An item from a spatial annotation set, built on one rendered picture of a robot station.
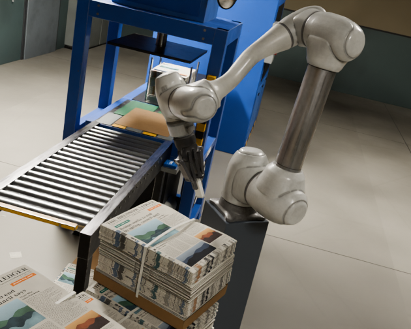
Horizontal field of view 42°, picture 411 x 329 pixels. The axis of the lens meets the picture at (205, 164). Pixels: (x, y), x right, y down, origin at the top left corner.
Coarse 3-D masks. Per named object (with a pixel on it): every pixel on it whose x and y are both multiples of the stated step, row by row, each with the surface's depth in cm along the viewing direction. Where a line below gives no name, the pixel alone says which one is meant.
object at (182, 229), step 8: (176, 224) 185; (192, 224) 187; (160, 232) 177; (168, 232) 178; (176, 232) 179; (184, 232) 180; (144, 240) 170; (160, 240) 172; (168, 240) 173; (152, 248) 166; (136, 256) 169; (152, 256) 166; (136, 264) 170; (144, 264) 169; (136, 272) 171; (144, 272) 170; (136, 280) 172; (144, 280) 171; (136, 288) 173; (144, 288) 172; (144, 296) 172
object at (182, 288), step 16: (176, 240) 174; (192, 240) 176; (208, 240) 177; (224, 240) 180; (160, 256) 164; (176, 256) 165; (192, 256) 167; (208, 256) 168; (224, 256) 177; (160, 272) 166; (176, 272) 162; (192, 272) 159; (208, 272) 169; (224, 272) 181; (160, 288) 168; (176, 288) 164; (192, 288) 161; (208, 288) 172; (160, 304) 169; (176, 304) 166; (192, 304) 166
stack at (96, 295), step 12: (96, 288) 180; (84, 300) 173; (96, 300) 174; (108, 300) 175; (120, 300) 176; (108, 312) 170; (120, 312) 173; (132, 312) 172; (144, 312) 173; (204, 312) 179; (216, 312) 187; (132, 324) 167; (144, 324) 168; (156, 324) 168; (168, 324) 170; (192, 324) 172; (204, 324) 181
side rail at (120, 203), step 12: (168, 144) 333; (156, 156) 311; (168, 156) 337; (144, 168) 290; (156, 168) 309; (132, 180) 273; (144, 180) 286; (120, 192) 258; (132, 192) 266; (108, 204) 243; (120, 204) 249; (132, 204) 274; (96, 216) 231; (108, 216) 234; (84, 228) 219; (96, 228) 221; (84, 240) 217; (96, 240) 224; (84, 252) 219
